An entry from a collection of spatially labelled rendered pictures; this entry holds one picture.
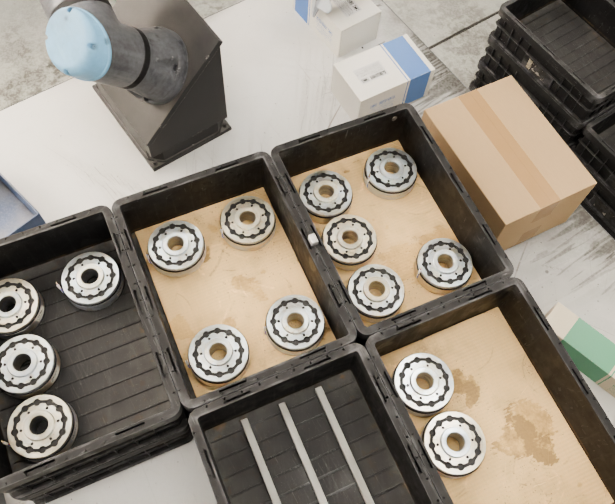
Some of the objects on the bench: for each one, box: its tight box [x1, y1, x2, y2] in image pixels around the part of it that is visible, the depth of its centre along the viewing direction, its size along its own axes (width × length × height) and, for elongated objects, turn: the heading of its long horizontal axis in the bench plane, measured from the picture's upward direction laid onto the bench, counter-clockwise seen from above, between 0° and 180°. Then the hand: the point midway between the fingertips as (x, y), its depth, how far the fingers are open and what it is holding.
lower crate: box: [10, 408, 193, 504], centre depth 121 cm, size 40×30×12 cm
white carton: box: [330, 34, 435, 120], centre depth 155 cm, size 20×12×9 cm, turn 118°
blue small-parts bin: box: [0, 154, 46, 248], centre depth 136 cm, size 20×15×7 cm
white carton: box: [292, 0, 382, 58], centre depth 164 cm, size 20×12×9 cm, turn 33°
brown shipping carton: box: [422, 75, 597, 250], centre depth 141 cm, size 30×22×16 cm
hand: (335, 3), depth 162 cm, fingers closed on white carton, 14 cm apart
